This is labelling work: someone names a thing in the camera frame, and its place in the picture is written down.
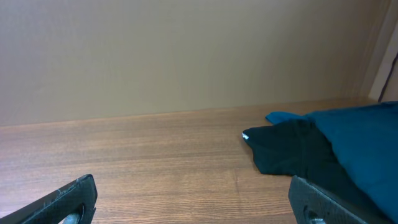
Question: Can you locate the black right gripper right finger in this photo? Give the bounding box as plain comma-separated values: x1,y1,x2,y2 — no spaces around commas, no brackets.
288,176,384,224

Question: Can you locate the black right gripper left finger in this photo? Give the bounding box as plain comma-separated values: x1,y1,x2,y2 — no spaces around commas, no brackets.
1,174,98,224

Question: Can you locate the black t-shirt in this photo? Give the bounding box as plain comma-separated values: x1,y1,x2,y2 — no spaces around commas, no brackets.
242,119,384,217

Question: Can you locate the blue garment under black shirt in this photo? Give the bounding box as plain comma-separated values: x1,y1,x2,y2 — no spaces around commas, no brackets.
266,101,397,222

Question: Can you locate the dark cable at wall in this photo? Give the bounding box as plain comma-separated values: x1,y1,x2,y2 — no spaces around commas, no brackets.
377,52,398,103

